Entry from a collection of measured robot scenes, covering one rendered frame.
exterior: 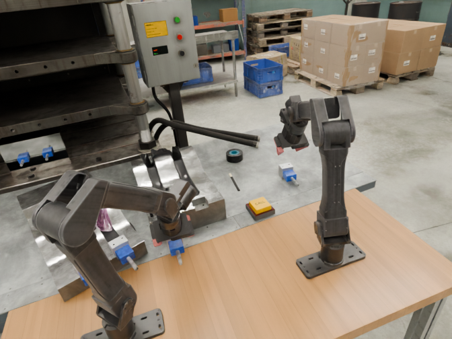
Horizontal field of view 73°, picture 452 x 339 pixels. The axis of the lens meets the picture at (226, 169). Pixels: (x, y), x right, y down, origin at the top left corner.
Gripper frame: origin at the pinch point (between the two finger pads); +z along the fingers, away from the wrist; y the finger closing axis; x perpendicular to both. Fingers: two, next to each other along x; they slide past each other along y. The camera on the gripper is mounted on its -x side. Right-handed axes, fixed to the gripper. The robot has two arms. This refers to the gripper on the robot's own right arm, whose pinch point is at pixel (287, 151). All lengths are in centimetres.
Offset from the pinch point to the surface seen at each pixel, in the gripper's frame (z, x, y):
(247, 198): 7.0, 13.1, 19.7
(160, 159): 6, -11, 50
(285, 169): 6.6, 4.8, 1.0
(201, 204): -1.5, 15.2, 38.5
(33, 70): -1, -65, 96
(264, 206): -1.8, 21.0, 17.2
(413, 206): 101, 11, -121
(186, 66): 17, -73, 27
